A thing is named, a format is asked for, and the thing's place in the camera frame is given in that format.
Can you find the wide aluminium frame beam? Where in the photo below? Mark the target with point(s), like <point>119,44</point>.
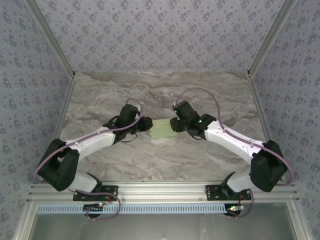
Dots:
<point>160,191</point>

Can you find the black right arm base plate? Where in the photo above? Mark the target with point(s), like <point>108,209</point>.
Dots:
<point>212,192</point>

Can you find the light green paper box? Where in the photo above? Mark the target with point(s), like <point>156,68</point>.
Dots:
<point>163,130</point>

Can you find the grey metal panel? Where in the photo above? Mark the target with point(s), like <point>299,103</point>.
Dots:
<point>160,227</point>

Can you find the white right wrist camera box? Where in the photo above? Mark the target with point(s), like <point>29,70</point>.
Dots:
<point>175,105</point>

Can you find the small left circuit board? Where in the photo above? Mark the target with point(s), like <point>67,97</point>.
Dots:
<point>93,207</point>

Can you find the small circuit board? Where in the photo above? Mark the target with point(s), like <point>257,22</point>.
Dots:
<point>93,207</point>
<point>233,208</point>

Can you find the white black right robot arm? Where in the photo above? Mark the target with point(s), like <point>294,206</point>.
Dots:
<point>262,162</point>

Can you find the small right circuit board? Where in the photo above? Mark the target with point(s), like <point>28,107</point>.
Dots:
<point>233,208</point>

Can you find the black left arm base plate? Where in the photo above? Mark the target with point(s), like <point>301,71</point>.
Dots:
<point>110,192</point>

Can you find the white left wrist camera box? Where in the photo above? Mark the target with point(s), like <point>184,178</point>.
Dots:
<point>138,107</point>

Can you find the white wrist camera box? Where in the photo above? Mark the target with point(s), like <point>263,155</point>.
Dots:
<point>175,105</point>
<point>138,107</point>

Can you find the aluminium frame rail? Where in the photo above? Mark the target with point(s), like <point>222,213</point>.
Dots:
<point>59,125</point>
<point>265,125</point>

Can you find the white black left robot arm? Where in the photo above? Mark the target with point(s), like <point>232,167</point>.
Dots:
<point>62,165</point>

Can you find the aluminium frame post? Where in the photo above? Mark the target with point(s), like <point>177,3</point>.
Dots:
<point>52,37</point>
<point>269,37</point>

